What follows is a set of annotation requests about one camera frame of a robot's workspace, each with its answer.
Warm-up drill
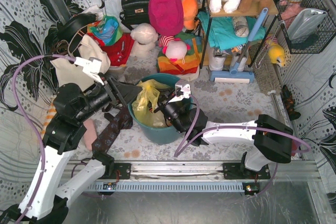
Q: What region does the yellow trash bag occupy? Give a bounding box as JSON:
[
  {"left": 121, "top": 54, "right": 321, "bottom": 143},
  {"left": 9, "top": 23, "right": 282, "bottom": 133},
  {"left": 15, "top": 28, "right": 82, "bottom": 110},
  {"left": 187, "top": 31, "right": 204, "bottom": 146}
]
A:
[{"left": 132, "top": 79, "right": 170, "bottom": 128}]

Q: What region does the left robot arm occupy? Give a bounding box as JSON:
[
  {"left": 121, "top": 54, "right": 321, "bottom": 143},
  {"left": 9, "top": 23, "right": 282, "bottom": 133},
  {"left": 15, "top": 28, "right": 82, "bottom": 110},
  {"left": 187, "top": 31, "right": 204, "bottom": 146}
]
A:
[{"left": 1, "top": 74, "right": 142, "bottom": 223}]

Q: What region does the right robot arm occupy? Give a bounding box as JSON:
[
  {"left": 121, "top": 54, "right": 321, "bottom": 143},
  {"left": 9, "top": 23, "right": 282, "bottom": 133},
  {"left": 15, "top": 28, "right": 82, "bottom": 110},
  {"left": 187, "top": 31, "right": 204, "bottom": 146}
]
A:
[{"left": 148, "top": 88, "right": 293, "bottom": 179}]

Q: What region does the teal trash bin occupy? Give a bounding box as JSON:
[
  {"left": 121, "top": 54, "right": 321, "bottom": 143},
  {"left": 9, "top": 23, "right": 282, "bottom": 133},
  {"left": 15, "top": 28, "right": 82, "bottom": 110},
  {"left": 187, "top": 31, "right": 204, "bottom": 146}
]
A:
[{"left": 128, "top": 73, "right": 182, "bottom": 145}]

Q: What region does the cream canvas tote bag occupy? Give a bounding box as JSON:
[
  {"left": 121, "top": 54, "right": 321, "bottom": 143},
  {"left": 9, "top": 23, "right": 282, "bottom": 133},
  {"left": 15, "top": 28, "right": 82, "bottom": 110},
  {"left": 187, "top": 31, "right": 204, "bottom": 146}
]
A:
[{"left": 49, "top": 35, "right": 111, "bottom": 91}]

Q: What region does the magenta felt bag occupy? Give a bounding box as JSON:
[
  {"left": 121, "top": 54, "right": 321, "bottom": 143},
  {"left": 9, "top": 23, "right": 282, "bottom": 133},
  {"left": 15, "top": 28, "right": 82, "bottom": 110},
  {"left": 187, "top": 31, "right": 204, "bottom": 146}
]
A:
[{"left": 149, "top": 0, "right": 183, "bottom": 36}]

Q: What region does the dark floral necktie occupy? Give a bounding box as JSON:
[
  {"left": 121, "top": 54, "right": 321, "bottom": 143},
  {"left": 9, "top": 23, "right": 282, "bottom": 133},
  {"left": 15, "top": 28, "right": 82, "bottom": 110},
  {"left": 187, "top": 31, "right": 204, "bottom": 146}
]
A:
[{"left": 91, "top": 107, "right": 133, "bottom": 156}]

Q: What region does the pink sponge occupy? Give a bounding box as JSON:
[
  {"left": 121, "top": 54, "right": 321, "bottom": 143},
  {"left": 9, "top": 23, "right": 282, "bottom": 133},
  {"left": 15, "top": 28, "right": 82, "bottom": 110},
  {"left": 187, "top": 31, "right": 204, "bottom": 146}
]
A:
[{"left": 83, "top": 119, "right": 97, "bottom": 151}]

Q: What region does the red cloth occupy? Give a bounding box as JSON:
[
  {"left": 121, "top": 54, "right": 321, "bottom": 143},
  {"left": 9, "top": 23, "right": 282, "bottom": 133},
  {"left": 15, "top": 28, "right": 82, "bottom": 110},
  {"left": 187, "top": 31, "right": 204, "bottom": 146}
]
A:
[{"left": 93, "top": 33, "right": 134, "bottom": 67}]

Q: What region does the rainbow striped cloth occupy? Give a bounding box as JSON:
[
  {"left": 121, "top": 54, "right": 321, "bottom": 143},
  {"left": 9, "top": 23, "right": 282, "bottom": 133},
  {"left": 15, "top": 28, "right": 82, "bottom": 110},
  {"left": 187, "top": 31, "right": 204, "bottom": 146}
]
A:
[{"left": 156, "top": 32, "right": 203, "bottom": 76}]

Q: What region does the orange checkered towel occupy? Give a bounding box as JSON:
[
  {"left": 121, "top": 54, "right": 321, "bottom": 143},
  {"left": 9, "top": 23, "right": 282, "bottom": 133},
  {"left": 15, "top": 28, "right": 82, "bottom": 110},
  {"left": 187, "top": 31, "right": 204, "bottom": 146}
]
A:
[{"left": 40, "top": 103, "right": 57, "bottom": 138}]

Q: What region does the pink striped plush doll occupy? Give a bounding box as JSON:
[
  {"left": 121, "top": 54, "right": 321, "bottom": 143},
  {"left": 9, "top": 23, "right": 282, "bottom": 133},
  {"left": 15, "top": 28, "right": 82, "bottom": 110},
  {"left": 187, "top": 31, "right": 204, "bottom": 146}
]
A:
[{"left": 159, "top": 36, "right": 191, "bottom": 62}]

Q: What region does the cream plush sheep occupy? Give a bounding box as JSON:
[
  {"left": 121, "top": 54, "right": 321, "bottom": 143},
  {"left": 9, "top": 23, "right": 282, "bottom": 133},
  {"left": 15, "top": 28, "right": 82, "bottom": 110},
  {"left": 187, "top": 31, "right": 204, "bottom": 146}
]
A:
[{"left": 130, "top": 23, "right": 159, "bottom": 58}]

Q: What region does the colorful printed scarf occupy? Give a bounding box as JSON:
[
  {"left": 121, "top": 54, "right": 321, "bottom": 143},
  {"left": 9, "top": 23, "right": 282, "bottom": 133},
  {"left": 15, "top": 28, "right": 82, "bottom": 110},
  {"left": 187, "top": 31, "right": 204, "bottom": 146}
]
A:
[{"left": 87, "top": 16, "right": 123, "bottom": 47}]

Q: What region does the blue lint roller mop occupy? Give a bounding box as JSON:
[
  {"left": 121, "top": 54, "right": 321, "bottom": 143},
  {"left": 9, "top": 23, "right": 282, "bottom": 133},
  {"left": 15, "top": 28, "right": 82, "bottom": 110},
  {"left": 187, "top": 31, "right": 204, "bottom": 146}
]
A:
[{"left": 209, "top": 7, "right": 268, "bottom": 84}]

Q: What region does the black hat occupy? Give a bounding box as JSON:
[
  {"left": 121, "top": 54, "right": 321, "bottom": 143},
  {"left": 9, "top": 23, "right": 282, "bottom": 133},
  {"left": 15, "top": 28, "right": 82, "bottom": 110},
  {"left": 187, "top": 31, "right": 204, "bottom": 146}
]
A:
[{"left": 57, "top": 13, "right": 97, "bottom": 42}]

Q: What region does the black leather handbag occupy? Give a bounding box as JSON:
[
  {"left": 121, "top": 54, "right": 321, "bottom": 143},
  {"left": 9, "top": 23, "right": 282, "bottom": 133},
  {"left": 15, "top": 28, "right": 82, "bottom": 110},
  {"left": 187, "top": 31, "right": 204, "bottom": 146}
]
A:
[{"left": 119, "top": 0, "right": 150, "bottom": 30}]

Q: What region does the white sneaker right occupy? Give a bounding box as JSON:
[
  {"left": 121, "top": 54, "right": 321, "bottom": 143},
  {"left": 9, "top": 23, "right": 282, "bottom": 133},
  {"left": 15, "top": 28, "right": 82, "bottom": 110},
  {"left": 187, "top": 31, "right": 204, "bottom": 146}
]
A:
[{"left": 230, "top": 54, "right": 248, "bottom": 72}]

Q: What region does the teal folded cloth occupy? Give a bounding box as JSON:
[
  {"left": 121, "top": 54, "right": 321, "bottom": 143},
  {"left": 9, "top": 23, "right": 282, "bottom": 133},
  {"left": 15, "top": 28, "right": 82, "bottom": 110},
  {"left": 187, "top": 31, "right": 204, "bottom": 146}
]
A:
[{"left": 197, "top": 12, "right": 266, "bottom": 50}]

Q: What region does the orange plush toy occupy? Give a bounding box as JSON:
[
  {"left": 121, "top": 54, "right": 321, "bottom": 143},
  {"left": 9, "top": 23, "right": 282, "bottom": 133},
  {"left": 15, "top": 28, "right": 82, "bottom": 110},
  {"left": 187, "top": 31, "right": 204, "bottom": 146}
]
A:
[{"left": 181, "top": 0, "right": 198, "bottom": 30}]

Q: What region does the beige chenille duster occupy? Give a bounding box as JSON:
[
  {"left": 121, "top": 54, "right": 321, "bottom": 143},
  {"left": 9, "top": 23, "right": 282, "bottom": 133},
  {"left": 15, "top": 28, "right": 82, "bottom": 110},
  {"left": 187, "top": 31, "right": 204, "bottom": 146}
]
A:
[{"left": 252, "top": 46, "right": 281, "bottom": 95}]

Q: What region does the yellow plush duck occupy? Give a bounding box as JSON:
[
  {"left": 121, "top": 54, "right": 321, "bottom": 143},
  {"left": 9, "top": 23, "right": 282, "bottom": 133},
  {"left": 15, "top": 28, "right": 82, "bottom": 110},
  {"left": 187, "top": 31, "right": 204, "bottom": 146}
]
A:
[{"left": 265, "top": 36, "right": 285, "bottom": 67}]

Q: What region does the silver foil pouch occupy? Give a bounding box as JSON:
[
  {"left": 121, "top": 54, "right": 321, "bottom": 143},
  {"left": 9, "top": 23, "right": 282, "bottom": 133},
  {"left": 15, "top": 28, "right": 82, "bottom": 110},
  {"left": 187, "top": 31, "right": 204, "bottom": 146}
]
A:
[{"left": 287, "top": 8, "right": 328, "bottom": 40}]

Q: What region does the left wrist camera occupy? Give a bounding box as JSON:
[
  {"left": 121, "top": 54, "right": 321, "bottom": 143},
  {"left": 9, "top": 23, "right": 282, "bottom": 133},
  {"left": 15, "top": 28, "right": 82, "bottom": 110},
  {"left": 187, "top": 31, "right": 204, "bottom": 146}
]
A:
[{"left": 74, "top": 57, "right": 104, "bottom": 85}]

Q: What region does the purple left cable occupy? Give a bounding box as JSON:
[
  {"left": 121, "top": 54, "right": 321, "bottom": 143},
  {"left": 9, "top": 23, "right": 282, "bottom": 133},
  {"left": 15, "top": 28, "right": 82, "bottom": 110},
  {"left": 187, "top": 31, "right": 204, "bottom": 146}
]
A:
[{"left": 12, "top": 54, "right": 77, "bottom": 224}]

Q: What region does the aluminium rail base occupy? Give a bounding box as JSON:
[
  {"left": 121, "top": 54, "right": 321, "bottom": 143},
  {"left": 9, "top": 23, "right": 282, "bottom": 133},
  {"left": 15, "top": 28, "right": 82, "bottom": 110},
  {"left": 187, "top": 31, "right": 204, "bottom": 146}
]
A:
[{"left": 39, "top": 159, "right": 321, "bottom": 196}]

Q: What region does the black wire basket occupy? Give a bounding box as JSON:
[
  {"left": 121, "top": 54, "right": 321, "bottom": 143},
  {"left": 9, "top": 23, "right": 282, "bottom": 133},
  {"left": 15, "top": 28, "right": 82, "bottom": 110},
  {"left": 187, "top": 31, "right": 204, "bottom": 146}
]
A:
[{"left": 274, "top": 0, "right": 335, "bottom": 54}]

